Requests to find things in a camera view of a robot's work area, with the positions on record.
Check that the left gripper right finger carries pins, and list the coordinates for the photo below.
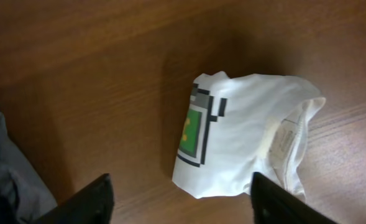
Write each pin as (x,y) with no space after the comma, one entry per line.
(273,205)

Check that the white robot print t-shirt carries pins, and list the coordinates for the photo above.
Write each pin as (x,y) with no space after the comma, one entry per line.
(235,127)

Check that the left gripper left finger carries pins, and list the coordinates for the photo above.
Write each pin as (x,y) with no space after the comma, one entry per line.
(91,205)

